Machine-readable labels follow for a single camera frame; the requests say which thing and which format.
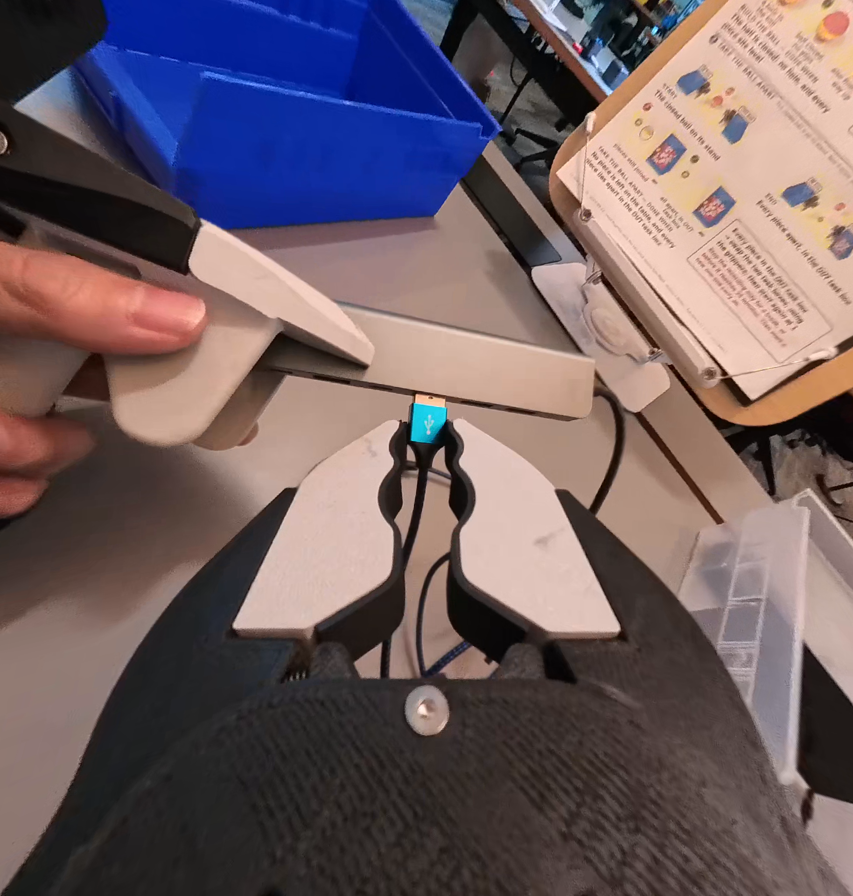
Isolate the wooden top workbench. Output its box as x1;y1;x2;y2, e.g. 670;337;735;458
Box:
510;0;613;105

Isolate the person's left hand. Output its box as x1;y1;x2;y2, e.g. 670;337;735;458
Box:
0;237;209;520

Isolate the black hub cable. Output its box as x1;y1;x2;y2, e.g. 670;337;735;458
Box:
589;388;627;515

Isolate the white paper holder bar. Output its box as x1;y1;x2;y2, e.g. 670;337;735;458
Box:
572;206;723;389

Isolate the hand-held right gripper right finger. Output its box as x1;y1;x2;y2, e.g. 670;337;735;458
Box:
442;419;622;667

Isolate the blue braided USB cable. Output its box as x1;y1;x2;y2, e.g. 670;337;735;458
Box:
379;393;473;679

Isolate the printed instruction sheet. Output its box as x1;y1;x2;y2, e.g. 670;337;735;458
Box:
558;0;853;400

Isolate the grey USB hub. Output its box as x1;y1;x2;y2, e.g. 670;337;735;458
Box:
262;302;597;421

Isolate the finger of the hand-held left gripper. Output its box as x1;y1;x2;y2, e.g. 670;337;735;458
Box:
187;223;376;371
103;297;282;451

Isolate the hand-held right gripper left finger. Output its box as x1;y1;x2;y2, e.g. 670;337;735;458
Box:
232;419;408;662

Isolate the blue plastic bin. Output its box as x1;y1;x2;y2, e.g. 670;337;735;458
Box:
77;0;501;231

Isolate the clear plastic organizer box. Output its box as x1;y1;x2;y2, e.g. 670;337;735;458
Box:
678;490;853;788

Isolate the grey desk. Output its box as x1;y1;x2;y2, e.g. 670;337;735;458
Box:
0;70;853;896

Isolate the instruction sheet on stand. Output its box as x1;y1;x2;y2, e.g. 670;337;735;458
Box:
549;0;853;427

